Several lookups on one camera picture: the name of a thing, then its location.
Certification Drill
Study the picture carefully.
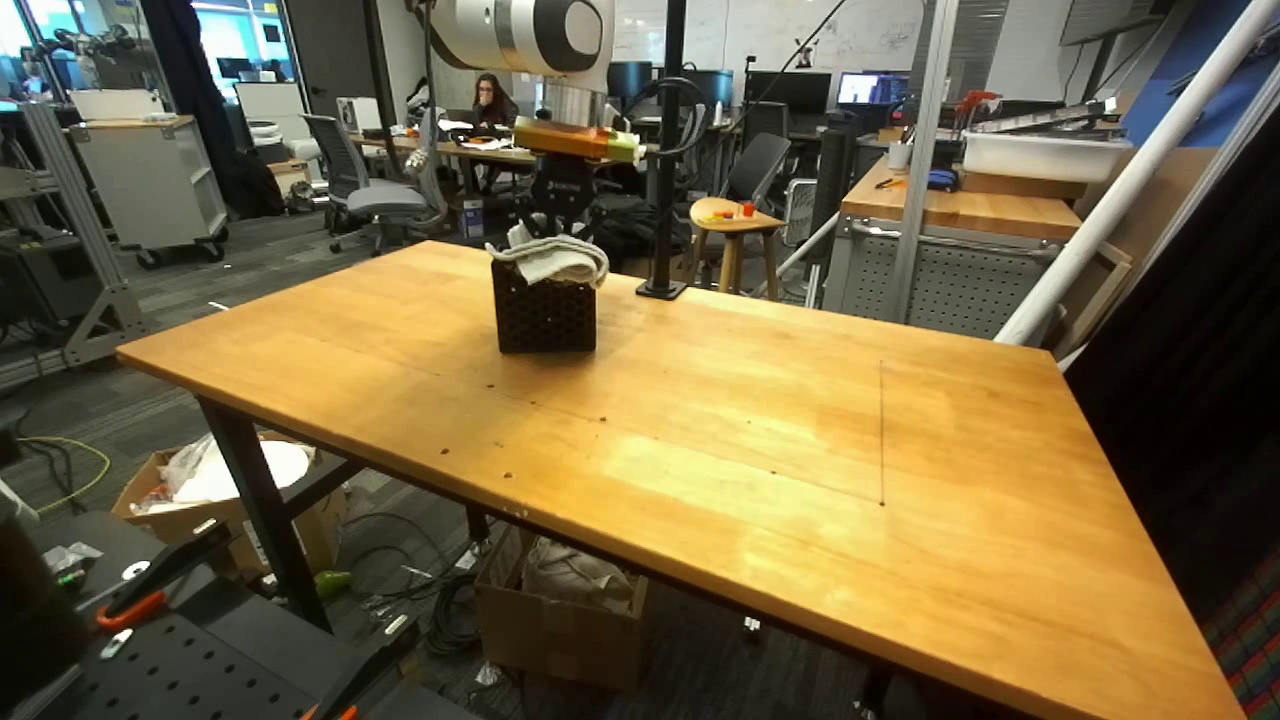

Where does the blue leaning board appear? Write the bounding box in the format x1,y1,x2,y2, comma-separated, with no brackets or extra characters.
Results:
1125,0,1280,151

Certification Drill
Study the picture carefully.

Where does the white leaning pole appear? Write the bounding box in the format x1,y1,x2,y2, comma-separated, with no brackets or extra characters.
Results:
998,0,1280,351

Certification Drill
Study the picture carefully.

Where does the round wooden stool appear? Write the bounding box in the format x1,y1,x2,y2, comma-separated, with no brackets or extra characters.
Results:
687,193,790,300

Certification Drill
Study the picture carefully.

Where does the black perforated square cup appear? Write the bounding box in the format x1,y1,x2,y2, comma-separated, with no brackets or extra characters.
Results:
489,257,601,362

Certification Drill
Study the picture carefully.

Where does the white wheeled cabinet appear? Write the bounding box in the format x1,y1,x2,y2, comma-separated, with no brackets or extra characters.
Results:
69,89,233,268

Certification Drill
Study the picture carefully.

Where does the grey office chair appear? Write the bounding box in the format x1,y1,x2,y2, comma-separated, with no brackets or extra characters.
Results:
302,112,434,257

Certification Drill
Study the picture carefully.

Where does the white plastic sheet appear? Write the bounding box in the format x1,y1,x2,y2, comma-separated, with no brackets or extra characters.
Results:
164,438,320,512

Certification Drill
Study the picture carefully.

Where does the cardboard box with white plastic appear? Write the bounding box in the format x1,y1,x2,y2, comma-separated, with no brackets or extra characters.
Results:
112,432,352,580

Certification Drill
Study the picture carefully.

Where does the black curtain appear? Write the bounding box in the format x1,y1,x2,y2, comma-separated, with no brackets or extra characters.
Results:
1063,118,1280,631

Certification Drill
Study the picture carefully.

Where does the grey vertical metal post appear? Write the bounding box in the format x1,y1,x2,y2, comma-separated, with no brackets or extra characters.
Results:
887,0,969,327

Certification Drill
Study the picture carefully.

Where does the black stand pole with base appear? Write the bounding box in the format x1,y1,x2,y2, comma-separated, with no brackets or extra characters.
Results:
636,0,698,306

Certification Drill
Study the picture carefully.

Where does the grey metal shelf frame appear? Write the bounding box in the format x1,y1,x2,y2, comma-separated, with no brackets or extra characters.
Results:
0,96,151,391

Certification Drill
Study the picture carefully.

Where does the yellow wrist camera block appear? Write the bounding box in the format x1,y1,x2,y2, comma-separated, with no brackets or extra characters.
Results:
513,118,645,168

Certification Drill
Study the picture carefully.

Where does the seated person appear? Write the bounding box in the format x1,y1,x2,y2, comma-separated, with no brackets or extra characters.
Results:
465,72,521,137

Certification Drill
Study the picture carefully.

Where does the computer monitor with blue screen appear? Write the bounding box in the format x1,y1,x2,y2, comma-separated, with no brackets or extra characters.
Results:
832,70,917,118

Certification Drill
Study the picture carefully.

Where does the white terry cloth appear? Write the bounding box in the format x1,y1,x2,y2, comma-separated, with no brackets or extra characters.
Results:
483,222,615,290

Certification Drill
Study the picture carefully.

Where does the cardboard box with grey filling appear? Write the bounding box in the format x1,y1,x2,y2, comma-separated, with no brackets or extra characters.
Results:
475,529,656,691

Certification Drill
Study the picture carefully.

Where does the orange handled clamp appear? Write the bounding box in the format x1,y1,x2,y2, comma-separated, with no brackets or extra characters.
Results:
77,525,238,642

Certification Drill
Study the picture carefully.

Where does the wooden top workbench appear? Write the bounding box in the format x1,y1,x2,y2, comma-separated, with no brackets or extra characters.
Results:
819,158,1090,338

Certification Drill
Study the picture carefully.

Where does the black perforated board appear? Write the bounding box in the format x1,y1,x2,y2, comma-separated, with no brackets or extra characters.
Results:
37,593,424,720

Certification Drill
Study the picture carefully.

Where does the dark office chair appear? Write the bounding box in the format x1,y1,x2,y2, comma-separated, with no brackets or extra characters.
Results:
724,129,795,210

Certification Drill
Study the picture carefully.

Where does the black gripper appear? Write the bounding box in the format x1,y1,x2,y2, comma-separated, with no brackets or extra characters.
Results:
534,158,601,247

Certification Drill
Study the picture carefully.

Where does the white plastic bin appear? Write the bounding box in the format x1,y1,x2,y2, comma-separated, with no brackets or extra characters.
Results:
962,126,1137,189

